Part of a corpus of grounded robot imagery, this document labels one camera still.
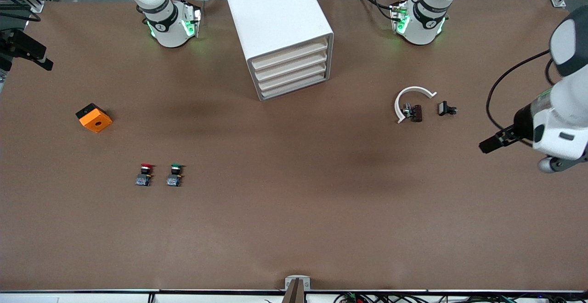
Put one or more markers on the orange black button box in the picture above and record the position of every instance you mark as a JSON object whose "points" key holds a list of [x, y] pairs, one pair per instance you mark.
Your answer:
{"points": [[96, 121]]}

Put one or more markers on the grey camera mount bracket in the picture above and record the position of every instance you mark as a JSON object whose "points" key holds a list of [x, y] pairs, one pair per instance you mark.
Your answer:
{"points": [[297, 283]]}

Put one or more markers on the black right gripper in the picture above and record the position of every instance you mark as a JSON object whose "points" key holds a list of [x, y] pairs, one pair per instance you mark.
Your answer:
{"points": [[14, 46]]}

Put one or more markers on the green push button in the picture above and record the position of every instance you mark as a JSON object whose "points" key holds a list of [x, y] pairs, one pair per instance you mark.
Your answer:
{"points": [[174, 176]]}

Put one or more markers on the white curved plastic piece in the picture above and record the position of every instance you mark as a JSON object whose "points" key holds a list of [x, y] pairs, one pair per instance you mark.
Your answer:
{"points": [[415, 88]]}

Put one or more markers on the brown small connector block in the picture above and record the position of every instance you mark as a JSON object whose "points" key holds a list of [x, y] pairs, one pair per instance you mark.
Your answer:
{"points": [[415, 112]]}

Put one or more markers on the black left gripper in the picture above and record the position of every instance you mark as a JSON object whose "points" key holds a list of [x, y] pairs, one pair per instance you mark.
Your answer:
{"points": [[522, 122]]}

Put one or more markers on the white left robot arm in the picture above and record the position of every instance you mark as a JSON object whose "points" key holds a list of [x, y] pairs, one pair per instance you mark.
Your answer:
{"points": [[420, 30]]}

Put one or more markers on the red push button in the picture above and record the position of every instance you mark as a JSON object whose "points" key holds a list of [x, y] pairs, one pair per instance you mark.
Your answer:
{"points": [[144, 176]]}

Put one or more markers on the black small contact block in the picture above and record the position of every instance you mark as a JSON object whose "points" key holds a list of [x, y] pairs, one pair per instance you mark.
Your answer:
{"points": [[444, 108]]}

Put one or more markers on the white drawer cabinet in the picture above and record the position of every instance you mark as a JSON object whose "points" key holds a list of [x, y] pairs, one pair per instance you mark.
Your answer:
{"points": [[275, 14]]}

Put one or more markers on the cream cabinet drawer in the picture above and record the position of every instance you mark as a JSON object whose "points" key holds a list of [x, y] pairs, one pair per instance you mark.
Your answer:
{"points": [[289, 65], [289, 75], [289, 85], [289, 55]]}

